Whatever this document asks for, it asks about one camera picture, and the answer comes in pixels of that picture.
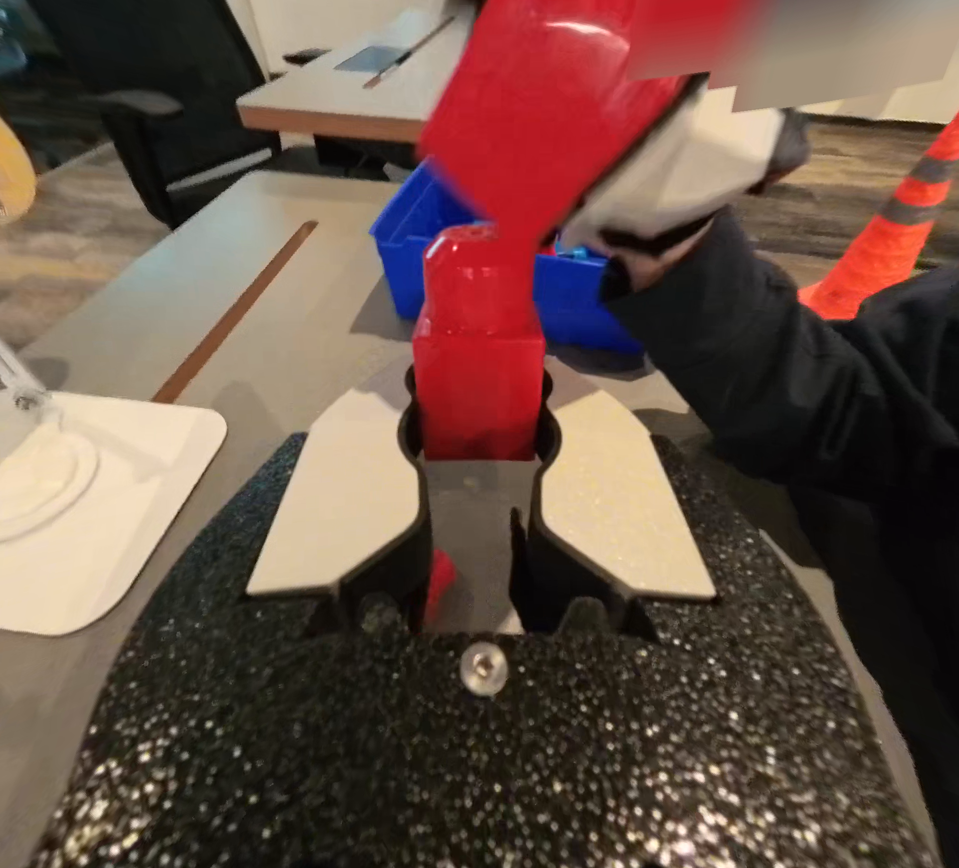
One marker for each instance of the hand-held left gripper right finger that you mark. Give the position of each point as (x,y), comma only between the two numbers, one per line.
(622,501)

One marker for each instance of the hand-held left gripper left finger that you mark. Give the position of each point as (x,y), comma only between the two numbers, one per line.
(344,501)

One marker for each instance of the large red mega block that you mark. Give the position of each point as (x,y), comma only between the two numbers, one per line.
(547,96)

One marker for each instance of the blue plastic bin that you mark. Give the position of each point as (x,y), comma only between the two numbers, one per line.
(577,306)

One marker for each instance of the small red mega block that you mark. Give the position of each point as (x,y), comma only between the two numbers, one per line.
(479,381)

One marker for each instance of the person's right forearm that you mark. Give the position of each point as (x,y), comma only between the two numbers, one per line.
(809,396)

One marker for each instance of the grey table with wood edge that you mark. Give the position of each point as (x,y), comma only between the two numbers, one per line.
(330,96)

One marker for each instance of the orange traffic cone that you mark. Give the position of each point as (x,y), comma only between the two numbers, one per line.
(884,231)

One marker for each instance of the black office chair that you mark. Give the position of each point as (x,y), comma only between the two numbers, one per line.
(172,44)

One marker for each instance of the yellow round object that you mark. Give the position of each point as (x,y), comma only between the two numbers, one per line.
(13,171)

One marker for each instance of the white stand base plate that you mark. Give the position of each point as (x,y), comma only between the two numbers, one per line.
(97,508)

